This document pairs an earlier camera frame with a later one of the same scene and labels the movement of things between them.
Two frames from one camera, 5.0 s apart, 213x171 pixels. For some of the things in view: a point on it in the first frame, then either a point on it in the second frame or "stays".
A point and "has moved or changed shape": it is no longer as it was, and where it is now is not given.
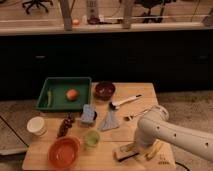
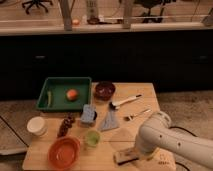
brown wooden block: (125, 151) has moved or changed shape
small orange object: (76, 22) stays
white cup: (37, 126) stays
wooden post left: (67, 9) stays
